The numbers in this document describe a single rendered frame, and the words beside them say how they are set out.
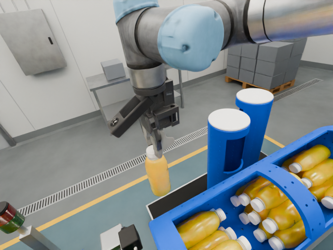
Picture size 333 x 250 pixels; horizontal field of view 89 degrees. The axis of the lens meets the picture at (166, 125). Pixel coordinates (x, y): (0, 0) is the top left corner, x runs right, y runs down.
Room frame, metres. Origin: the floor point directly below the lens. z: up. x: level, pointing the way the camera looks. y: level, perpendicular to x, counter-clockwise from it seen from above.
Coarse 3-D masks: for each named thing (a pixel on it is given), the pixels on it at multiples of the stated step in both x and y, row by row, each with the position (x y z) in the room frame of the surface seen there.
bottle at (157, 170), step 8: (152, 160) 0.34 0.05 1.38; (160, 160) 0.34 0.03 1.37; (152, 168) 0.33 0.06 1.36; (160, 168) 0.33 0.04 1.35; (152, 176) 0.33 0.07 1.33; (160, 176) 0.33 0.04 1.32; (168, 176) 0.35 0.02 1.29; (152, 184) 0.34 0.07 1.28; (160, 184) 0.33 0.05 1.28; (168, 184) 0.35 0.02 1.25; (160, 192) 0.33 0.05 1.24
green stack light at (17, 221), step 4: (16, 212) 0.37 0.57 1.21; (16, 216) 0.35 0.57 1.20; (20, 216) 0.36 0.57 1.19; (24, 216) 0.38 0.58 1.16; (12, 220) 0.34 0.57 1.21; (16, 220) 0.35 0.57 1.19; (20, 220) 0.35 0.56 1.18; (24, 220) 0.36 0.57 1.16; (8, 224) 0.33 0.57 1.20; (12, 224) 0.33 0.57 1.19; (16, 224) 0.34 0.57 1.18; (20, 224) 0.34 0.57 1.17; (0, 228) 0.32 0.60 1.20; (4, 228) 0.32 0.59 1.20; (8, 228) 0.32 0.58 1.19; (12, 228) 0.33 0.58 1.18; (16, 228) 0.33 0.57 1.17; (4, 232) 0.32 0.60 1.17; (8, 232) 0.32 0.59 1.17; (12, 232) 0.32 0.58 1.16
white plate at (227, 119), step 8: (216, 112) 1.07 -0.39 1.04; (224, 112) 1.05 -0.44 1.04; (232, 112) 1.03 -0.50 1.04; (240, 112) 1.02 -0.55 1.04; (216, 120) 0.97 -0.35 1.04; (224, 120) 0.95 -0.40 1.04; (232, 120) 0.94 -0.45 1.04; (240, 120) 0.92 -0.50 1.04; (248, 120) 0.91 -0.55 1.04; (224, 128) 0.86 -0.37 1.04; (232, 128) 0.85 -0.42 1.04; (240, 128) 0.84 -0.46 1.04
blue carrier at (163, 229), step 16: (320, 128) 0.56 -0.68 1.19; (288, 144) 0.52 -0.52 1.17; (304, 144) 0.46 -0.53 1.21; (272, 160) 0.41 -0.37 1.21; (240, 176) 0.37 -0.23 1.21; (256, 176) 0.47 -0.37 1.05; (272, 176) 0.33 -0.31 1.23; (288, 176) 0.32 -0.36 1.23; (208, 192) 0.33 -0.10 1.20; (224, 192) 0.41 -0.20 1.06; (288, 192) 0.27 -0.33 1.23; (304, 192) 0.27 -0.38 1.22; (176, 208) 0.30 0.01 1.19; (192, 208) 0.28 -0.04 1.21; (208, 208) 0.37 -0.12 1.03; (224, 208) 0.37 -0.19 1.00; (240, 208) 0.37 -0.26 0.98; (304, 208) 0.23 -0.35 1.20; (320, 208) 0.23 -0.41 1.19; (160, 224) 0.25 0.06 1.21; (176, 224) 0.32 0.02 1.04; (224, 224) 0.32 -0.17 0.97; (240, 224) 0.32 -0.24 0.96; (304, 224) 0.21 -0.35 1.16; (320, 224) 0.21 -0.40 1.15; (160, 240) 0.20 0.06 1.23; (176, 240) 0.19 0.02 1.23; (256, 240) 0.26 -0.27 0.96; (304, 240) 0.21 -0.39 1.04
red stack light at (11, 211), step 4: (8, 204) 0.37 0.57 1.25; (8, 208) 0.36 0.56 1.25; (12, 208) 0.37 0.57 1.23; (4, 212) 0.34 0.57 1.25; (8, 212) 0.35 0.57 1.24; (12, 212) 0.36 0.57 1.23; (0, 216) 0.33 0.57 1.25; (4, 216) 0.34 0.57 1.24; (8, 216) 0.34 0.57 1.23; (12, 216) 0.35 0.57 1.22; (0, 220) 0.33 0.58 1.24; (4, 220) 0.33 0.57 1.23; (8, 220) 0.33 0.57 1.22; (0, 224) 0.32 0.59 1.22; (4, 224) 0.33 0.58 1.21
